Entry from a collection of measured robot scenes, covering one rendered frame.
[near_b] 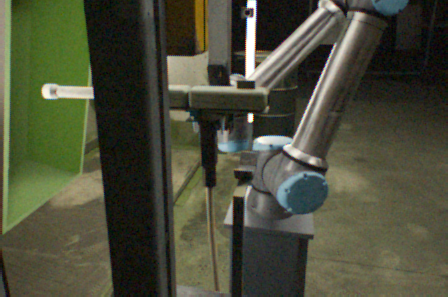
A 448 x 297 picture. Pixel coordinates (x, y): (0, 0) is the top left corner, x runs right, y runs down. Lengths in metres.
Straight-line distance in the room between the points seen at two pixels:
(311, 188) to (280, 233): 0.25
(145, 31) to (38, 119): 1.93
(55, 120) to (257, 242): 1.35
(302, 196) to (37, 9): 1.61
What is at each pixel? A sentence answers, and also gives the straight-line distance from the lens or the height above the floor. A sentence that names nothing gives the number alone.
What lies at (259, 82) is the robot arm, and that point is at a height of 1.13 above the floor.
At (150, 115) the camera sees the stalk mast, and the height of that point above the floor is 1.24.
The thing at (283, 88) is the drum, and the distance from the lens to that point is 3.85.
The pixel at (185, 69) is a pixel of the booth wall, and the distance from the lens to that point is 3.47.
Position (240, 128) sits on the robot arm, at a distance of 0.99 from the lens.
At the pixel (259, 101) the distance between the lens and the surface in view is 0.66.
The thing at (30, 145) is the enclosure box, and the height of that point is 0.62.
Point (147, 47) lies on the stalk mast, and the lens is 0.34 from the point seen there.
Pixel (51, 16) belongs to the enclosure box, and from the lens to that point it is 2.08.
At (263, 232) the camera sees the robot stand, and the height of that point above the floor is 0.63.
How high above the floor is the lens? 1.33
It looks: 17 degrees down
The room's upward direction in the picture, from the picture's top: straight up
